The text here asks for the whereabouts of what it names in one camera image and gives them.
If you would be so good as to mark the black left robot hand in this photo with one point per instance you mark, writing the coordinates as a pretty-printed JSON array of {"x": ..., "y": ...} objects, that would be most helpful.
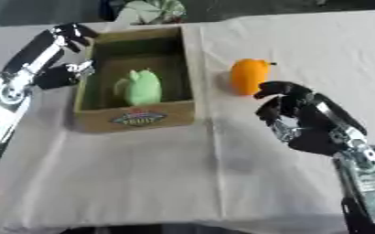
[{"x": 57, "y": 74}]

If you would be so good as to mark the green and white patterned bag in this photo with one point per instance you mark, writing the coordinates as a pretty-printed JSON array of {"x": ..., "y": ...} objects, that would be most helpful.
[{"x": 151, "y": 11}]

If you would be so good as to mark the tan cardboard box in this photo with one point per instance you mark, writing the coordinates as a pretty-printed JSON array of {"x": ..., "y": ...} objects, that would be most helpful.
[{"x": 134, "y": 80}]

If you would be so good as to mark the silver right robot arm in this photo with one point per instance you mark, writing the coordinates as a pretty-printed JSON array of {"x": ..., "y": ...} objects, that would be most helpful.
[{"x": 368, "y": 186}]

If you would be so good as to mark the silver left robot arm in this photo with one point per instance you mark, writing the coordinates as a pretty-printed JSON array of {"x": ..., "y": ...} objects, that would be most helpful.
[{"x": 6, "y": 112}]

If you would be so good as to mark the light green toy pepper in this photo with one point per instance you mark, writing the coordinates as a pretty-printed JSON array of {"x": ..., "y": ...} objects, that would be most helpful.
[{"x": 140, "y": 87}]

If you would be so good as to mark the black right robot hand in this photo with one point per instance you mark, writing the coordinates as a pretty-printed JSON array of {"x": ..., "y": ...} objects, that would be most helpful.
[{"x": 313, "y": 122}]

